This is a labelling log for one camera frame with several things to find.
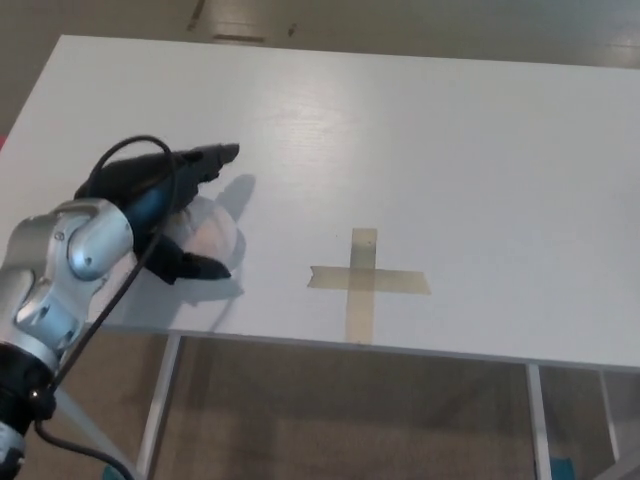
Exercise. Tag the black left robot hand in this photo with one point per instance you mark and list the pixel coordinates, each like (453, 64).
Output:
(150, 175)

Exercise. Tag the white round object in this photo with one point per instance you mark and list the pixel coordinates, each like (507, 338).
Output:
(215, 235)

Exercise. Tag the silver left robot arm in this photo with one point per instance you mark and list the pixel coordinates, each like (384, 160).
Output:
(85, 240)

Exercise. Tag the white metal table leg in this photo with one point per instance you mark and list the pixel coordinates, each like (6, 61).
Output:
(609, 420)
(540, 425)
(157, 415)

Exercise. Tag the beige masking tape strip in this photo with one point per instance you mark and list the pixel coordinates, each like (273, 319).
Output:
(360, 315)
(400, 281)

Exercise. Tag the light blue metal bar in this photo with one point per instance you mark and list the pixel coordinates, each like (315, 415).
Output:
(85, 425)

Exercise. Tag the teal floor marker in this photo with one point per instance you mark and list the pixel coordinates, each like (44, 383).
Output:
(111, 473)
(564, 470)

